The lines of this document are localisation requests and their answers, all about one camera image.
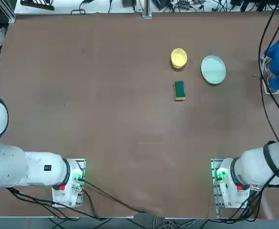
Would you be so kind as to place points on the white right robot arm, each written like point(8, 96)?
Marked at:
point(254, 162)

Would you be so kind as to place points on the aluminium profile post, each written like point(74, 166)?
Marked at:
point(147, 9)

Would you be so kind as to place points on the black power adapter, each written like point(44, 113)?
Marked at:
point(129, 3)

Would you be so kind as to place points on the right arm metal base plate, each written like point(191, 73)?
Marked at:
point(215, 163)

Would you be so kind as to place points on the small yellow dish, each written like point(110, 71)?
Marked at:
point(178, 57)

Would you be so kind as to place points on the white metal rack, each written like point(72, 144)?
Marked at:
point(273, 92)

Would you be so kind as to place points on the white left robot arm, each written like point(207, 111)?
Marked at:
point(5, 162)

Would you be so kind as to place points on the pale green plate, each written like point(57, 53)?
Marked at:
point(213, 69)

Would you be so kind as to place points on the green and yellow sponge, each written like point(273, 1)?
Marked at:
point(179, 90)

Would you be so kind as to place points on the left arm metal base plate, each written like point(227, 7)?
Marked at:
point(81, 162)

